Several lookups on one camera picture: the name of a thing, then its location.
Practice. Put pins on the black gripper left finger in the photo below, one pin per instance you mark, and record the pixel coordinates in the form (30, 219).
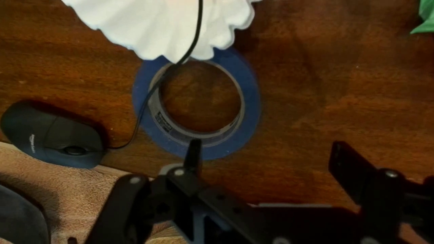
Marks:
(136, 207)

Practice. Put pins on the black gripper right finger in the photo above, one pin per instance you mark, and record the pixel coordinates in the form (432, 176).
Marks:
(388, 203)

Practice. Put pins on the blue tape roll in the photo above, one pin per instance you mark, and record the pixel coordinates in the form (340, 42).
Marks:
(251, 103)

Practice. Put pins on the tan table runner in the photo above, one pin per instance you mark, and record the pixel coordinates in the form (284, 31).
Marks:
(82, 194)

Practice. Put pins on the black computer mouse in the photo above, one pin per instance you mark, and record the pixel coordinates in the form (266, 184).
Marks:
(49, 135)

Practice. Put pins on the white coffee filter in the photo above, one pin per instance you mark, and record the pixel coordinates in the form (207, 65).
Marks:
(154, 21)

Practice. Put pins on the green paper piece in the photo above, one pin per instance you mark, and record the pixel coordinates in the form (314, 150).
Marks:
(425, 20)

